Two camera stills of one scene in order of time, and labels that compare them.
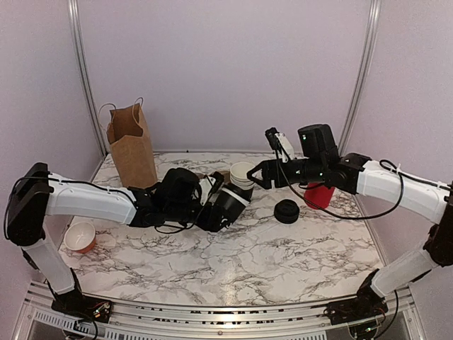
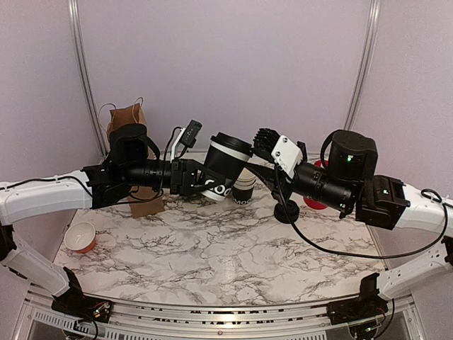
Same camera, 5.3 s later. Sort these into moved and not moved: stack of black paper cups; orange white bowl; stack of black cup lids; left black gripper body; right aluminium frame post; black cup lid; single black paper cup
Moved: black cup lid; single black paper cup; left black gripper body
Not moved: right aluminium frame post; stack of black paper cups; stack of black cup lids; orange white bowl
